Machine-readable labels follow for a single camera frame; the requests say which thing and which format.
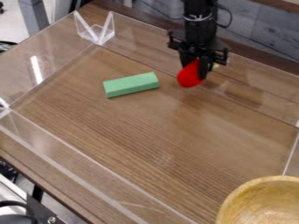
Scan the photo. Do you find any wooden bowl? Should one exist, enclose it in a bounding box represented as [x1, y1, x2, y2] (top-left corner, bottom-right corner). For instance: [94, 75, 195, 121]
[215, 176, 299, 224]

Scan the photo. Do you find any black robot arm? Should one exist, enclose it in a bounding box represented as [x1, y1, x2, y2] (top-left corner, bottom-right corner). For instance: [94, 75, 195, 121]
[167, 0, 233, 81]

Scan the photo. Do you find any red plush strawberry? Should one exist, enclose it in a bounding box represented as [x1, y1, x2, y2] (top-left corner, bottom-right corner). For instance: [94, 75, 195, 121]
[177, 59, 203, 88]

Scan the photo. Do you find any green foam block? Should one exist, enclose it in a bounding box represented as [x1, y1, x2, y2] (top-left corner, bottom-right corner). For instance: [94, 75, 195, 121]
[103, 72, 161, 98]

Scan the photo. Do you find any grey post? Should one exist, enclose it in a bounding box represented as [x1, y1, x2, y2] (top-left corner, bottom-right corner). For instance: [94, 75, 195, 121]
[18, 0, 50, 36]

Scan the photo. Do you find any black cable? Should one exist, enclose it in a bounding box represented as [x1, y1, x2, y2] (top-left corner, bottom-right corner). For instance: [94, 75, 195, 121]
[0, 200, 34, 224]

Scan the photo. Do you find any black metal bracket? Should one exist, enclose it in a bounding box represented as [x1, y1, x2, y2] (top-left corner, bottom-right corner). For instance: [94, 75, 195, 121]
[26, 195, 68, 224]

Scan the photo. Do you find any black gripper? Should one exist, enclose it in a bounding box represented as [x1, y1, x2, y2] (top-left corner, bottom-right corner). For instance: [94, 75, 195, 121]
[169, 18, 230, 80]

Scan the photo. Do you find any clear acrylic tray enclosure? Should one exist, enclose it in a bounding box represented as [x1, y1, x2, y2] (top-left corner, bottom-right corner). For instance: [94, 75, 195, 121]
[0, 9, 299, 224]

